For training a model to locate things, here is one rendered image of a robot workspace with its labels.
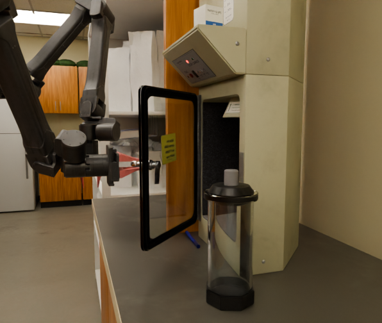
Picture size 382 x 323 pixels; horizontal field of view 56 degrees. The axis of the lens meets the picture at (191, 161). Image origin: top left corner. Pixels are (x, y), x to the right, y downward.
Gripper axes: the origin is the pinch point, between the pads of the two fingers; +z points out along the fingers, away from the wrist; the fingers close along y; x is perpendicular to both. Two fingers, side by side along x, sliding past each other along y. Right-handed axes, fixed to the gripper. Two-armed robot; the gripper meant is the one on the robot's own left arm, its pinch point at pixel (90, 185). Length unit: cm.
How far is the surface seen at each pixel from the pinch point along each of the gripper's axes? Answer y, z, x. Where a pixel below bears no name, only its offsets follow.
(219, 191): 21, -7, -57
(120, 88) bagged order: 23, -40, 94
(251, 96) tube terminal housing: 34, -26, -46
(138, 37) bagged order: 33, -67, 84
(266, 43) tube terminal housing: 37, -38, -46
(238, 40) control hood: 30, -38, -46
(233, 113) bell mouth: 34, -22, -35
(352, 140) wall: 75, -14, -32
